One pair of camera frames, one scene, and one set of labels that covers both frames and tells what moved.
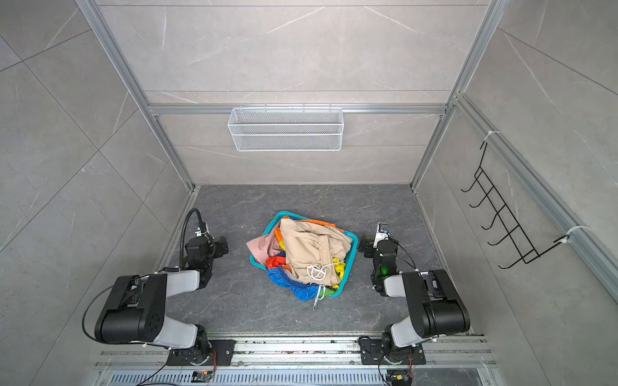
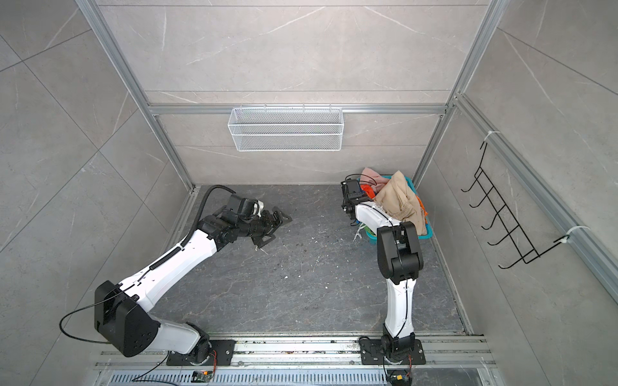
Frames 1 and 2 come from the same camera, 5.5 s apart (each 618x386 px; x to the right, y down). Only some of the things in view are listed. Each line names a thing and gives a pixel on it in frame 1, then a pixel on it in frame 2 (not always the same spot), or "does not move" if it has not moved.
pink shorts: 264,247 → 371,178
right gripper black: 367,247 → 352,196
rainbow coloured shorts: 278,269 → 368,190
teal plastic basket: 282,215 → 429,232
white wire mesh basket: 286,129 does not move
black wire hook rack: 505,216 does not move
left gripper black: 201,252 → 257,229
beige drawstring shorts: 313,251 → 400,199
